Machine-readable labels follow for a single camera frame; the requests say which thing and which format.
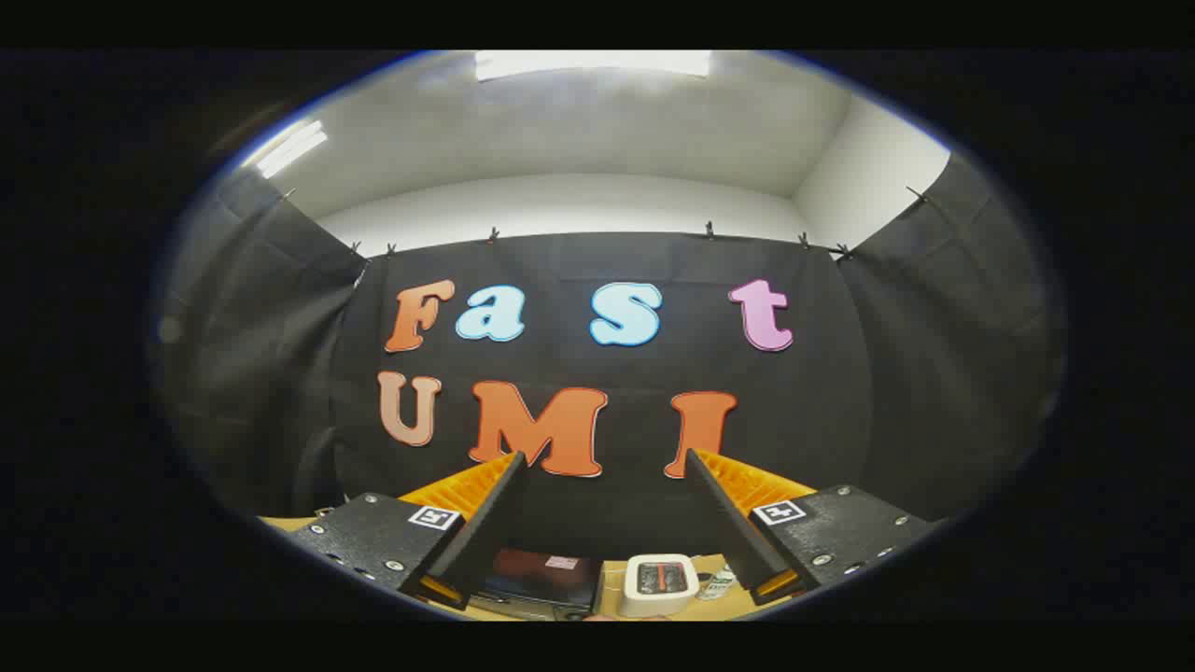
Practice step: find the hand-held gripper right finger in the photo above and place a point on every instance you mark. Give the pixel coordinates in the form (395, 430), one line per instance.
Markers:
(728, 523)

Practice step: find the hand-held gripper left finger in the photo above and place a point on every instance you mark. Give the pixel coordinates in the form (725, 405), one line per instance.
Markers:
(485, 532)

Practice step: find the black toaster oven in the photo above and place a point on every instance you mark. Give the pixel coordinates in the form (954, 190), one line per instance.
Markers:
(537, 579)

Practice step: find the white pop-up toaster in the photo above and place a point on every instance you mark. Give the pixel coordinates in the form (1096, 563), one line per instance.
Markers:
(658, 597)

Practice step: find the white bottle with green label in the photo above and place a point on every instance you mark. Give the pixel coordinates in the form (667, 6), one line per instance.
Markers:
(717, 583)

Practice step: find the black backdrop cloth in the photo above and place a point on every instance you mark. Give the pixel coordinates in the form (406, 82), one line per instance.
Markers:
(822, 420)

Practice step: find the ceiling light panel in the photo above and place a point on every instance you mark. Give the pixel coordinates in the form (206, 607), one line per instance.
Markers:
(289, 147)

